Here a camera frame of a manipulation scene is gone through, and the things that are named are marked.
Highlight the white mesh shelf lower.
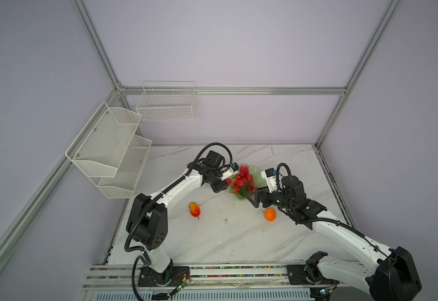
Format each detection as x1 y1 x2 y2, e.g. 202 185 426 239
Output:
97 135 152 199

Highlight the green scalloped fruit bowl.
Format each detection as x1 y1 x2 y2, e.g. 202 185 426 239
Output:
226 165 267 200

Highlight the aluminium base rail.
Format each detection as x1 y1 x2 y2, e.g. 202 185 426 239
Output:
81 258 373 291

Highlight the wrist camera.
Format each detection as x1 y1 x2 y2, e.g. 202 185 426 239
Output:
225 163 239 170
261 168 277 193

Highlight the left black corrugated cable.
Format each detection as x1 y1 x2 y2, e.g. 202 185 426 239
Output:
124 142 234 253

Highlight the red fake grape bunch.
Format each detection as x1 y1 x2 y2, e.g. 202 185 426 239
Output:
230 174 257 199

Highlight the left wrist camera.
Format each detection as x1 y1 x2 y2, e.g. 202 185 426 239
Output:
225 163 239 170

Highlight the right black corrugated cable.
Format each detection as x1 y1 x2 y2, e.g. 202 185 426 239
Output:
275 162 393 260

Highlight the fake orange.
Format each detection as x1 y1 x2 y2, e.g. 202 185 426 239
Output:
264 208 277 222

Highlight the white mesh shelf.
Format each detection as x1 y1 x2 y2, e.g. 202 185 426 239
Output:
65 102 141 178
97 135 152 199

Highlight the white mesh shelf upper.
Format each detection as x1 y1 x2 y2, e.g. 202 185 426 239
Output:
65 102 141 178

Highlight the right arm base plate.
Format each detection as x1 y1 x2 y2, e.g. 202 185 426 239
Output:
286 251 338 285

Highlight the white wire basket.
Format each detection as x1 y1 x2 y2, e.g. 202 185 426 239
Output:
136 81 196 122

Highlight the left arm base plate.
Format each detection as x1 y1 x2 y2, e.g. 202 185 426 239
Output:
136 266 190 287

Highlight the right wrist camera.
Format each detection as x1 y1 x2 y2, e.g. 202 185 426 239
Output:
261 168 277 193

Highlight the black corrugated cable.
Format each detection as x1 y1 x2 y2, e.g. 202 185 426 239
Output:
275 162 393 260
124 142 234 253

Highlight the red yellow fake mango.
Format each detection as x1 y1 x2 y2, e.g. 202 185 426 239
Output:
189 203 201 218

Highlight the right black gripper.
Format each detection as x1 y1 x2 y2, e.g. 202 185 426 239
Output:
243 184 293 210

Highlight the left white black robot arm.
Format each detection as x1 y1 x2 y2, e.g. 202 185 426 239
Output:
124 142 239 274

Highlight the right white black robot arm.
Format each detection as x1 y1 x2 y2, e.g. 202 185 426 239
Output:
244 176 422 300

